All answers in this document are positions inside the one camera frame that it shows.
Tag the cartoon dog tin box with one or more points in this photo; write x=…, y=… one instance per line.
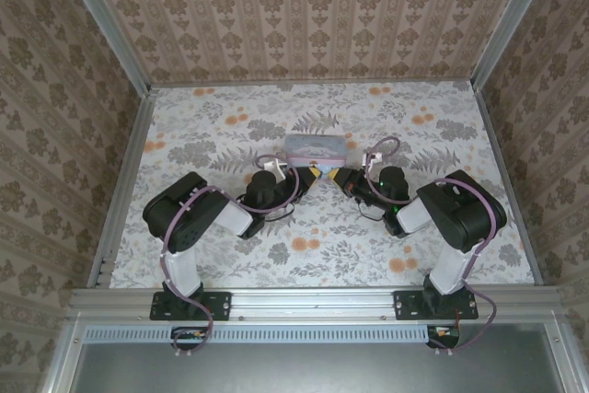
x=315, y=151

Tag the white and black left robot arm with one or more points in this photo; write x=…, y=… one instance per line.
x=184, y=213

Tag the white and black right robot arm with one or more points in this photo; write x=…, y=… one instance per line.
x=460, y=213

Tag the floral table cover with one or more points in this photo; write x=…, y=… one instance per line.
x=322, y=246

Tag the grey metal sheet panel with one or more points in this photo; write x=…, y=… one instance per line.
x=322, y=367

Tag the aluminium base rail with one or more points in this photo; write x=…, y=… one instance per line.
x=313, y=303

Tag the aluminium side frame rail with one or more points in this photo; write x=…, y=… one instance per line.
x=508, y=181
x=126, y=181

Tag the aluminium frame post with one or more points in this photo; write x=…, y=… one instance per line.
x=504, y=18
x=103, y=20

